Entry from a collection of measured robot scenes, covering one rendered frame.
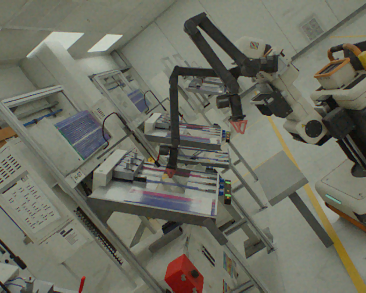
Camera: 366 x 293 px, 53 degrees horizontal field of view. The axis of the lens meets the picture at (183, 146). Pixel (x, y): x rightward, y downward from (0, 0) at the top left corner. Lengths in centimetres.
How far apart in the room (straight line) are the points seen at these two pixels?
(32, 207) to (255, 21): 839
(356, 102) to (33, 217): 189
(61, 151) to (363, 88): 168
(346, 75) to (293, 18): 775
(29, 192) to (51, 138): 33
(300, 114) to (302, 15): 794
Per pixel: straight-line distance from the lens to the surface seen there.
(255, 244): 312
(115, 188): 226
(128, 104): 352
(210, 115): 694
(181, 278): 170
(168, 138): 340
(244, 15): 992
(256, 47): 215
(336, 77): 231
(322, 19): 1017
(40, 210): 226
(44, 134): 221
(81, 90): 559
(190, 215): 202
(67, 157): 219
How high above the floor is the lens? 142
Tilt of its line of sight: 9 degrees down
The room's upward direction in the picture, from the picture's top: 38 degrees counter-clockwise
